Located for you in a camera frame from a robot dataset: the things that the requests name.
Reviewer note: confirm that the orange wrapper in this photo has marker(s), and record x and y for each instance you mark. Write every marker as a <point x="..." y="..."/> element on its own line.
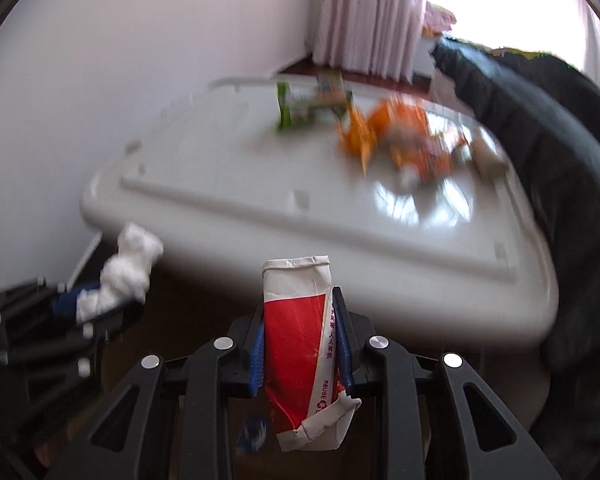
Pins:
<point x="405" y="125"/>

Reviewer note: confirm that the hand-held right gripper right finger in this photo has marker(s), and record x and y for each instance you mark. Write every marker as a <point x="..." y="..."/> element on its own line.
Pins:
<point x="345" y="355"/>

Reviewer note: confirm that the dark sofa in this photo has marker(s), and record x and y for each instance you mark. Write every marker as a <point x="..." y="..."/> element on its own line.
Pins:
<point x="555" y="160"/>

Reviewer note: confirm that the beige paper tube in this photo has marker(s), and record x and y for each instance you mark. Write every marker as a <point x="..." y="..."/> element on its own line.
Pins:
<point x="487" y="157"/>

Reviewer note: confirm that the pink curtain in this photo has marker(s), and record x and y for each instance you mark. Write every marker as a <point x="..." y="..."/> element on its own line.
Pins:
<point x="595" y="35"/>
<point x="370" y="15"/>

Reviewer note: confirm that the green snack wrapper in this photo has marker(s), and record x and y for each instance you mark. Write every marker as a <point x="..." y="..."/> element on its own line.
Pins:
<point x="285" y="107"/>

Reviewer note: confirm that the red and white paper carton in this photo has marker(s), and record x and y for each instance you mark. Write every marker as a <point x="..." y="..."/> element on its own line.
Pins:
<point x="292" y="350"/>

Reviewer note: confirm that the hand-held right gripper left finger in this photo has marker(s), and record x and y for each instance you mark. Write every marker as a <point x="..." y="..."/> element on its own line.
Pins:
<point x="256" y="360"/>

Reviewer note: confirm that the white tissue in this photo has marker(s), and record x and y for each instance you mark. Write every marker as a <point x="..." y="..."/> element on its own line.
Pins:
<point x="125" y="270"/>

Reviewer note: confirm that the pink patterned cloth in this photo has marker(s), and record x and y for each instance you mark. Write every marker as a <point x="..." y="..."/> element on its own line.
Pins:
<point x="437" y="17"/>

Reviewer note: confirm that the white plastic table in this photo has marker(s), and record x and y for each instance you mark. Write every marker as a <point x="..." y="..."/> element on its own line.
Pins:
<point x="260" y="160"/>

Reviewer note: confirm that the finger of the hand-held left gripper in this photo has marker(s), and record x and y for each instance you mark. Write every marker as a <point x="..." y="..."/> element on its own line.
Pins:
<point x="75" y="300"/>
<point x="105" y="322"/>

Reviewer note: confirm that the blue and white scrap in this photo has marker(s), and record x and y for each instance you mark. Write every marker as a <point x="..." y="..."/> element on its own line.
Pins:
<point x="252" y="432"/>

